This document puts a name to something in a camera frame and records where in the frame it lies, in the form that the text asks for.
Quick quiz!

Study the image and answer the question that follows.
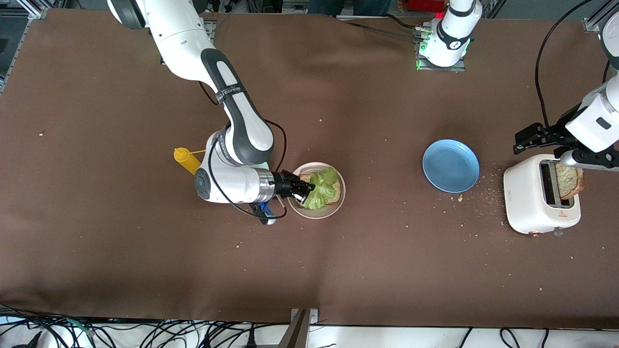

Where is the green lettuce leaf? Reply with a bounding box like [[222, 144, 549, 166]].
[[301, 166, 340, 210]]

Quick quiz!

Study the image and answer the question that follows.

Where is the brown bread slice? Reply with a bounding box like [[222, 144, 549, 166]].
[[298, 174, 342, 209], [555, 162, 585, 200]]

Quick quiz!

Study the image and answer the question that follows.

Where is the yellow mustard squeeze bottle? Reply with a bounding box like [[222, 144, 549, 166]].
[[174, 147, 208, 175]]

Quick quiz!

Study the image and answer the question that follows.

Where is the beige plate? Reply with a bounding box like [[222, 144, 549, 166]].
[[286, 162, 346, 219]]

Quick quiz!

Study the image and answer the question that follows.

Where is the blue plate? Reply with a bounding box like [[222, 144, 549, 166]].
[[422, 139, 480, 193]]

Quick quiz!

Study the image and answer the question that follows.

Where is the white two-slot toaster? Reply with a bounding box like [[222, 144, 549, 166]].
[[503, 154, 582, 237]]

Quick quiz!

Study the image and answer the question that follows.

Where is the brown tablecloth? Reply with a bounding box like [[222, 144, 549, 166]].
[[0, 9, 619, 330]]

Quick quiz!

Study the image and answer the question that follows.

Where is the red box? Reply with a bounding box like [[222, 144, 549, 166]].
[[406, 0, 448, 13]]

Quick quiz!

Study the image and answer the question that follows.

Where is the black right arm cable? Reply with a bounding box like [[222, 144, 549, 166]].
[[198, 80, 287, 219]]

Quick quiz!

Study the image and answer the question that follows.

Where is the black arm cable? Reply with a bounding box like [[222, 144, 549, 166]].
[[534, 0, 593, 129], [198, 80, 287, 219]]

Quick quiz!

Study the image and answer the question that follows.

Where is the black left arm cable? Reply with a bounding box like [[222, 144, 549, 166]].
[[534, 0, 593, 129]]

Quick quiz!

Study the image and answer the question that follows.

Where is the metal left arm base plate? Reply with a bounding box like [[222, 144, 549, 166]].
[[415, 24, 467, 72]]

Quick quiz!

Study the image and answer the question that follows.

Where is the aluminium frame rail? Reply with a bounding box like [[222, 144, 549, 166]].
[[0, 0, 49, 92], [583, 0, 619, 33]]

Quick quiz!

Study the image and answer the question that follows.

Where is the metal mounting bracket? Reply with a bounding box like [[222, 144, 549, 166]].
[[290, 308, 320, 325]]

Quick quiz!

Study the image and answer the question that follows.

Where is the grey camera pole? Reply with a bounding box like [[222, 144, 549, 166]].
[[277, 309, 310, 348]]

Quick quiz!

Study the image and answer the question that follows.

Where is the black cable on tablecloth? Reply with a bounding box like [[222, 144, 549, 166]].
[[346, 22, 425, 42]]

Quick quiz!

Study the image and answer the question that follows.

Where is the teal floor cable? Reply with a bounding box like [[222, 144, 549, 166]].
[[60, 317, 97, 339]]

